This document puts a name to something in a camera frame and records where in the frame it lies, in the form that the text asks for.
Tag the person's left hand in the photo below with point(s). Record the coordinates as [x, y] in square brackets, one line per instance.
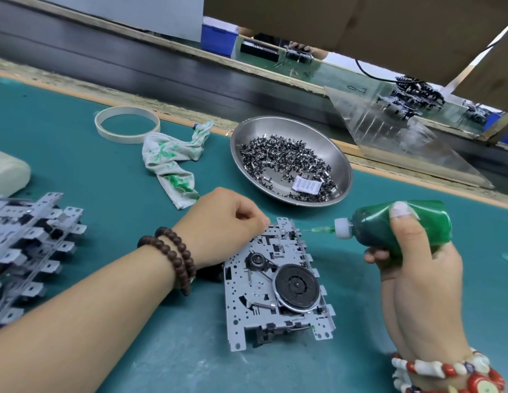
[221, 226]

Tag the person's right hand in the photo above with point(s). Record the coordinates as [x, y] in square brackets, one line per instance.
[426, 303]

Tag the green glue squeeze bottle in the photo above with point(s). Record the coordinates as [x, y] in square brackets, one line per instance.
[426, 221]

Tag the white green-stained cloth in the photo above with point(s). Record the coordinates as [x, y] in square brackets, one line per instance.
[168, 159]

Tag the pile of small metal parts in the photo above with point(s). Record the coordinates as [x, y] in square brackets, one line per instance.
[278, 159]

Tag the round metal bowl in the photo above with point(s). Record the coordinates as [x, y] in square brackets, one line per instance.
[250, 127]

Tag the black conveyor belt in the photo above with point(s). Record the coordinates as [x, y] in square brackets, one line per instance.
[115, 53]

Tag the finished mechanisms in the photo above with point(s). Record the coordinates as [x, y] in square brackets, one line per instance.
[414, 94]

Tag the person's left forearm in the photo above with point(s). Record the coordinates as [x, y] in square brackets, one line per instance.
[66, 331]

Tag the clear plastic sheet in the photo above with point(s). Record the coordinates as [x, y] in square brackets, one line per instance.
[426, 151]

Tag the black flat box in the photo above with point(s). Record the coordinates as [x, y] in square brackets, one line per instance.
[258, 50]

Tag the blue plastic bin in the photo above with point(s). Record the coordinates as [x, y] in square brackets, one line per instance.
[219, 38]
[504, 131]

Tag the white blue power strip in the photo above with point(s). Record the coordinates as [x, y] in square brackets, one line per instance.
[7, 172]

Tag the white paper sign red text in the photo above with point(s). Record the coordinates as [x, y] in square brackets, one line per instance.
[131, 12]

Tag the brown cardboard panel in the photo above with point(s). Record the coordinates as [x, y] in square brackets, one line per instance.
[360, 24]

